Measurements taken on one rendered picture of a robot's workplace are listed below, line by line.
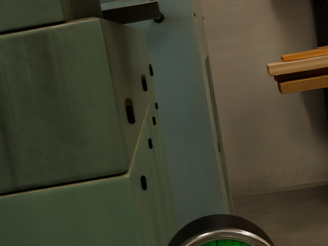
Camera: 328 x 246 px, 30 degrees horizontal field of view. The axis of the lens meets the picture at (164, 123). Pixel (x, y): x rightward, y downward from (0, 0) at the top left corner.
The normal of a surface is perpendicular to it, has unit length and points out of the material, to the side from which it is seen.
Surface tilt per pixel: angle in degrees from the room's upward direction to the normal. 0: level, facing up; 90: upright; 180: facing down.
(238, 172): 90
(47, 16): 90
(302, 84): 90
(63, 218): 90
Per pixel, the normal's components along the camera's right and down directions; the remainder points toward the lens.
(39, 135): 0.00, 0.14
